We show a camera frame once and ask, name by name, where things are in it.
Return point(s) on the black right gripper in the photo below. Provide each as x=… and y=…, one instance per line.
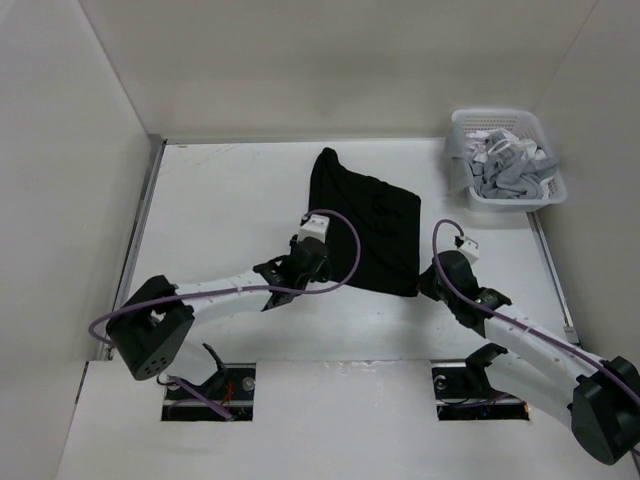
x=424, y=285

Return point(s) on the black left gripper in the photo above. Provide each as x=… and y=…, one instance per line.
x=317, y=275

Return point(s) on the black tank top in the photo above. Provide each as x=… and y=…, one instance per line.
x=386, y=218

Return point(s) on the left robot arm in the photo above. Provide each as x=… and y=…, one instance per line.
x=154, y=340

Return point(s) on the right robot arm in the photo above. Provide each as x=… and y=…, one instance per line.
x=596, y=399

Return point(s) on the grey tank top pile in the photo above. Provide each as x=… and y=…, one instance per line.
x=498, y=165

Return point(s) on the white plastic laundry basket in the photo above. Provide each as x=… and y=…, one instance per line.
x=525, y=125

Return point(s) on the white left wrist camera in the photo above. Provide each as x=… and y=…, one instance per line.
x=313, y=226

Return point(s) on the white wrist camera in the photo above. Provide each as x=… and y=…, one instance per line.
x=468, y=247
x=313, y=226

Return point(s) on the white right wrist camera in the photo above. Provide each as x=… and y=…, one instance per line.
x=468, y=247

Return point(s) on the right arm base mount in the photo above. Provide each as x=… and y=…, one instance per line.
x=460, y=396

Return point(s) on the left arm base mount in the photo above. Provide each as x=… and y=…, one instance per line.
x=236, y=395

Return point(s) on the aluminium table edge rail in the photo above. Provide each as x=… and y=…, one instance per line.
x=157, y=144

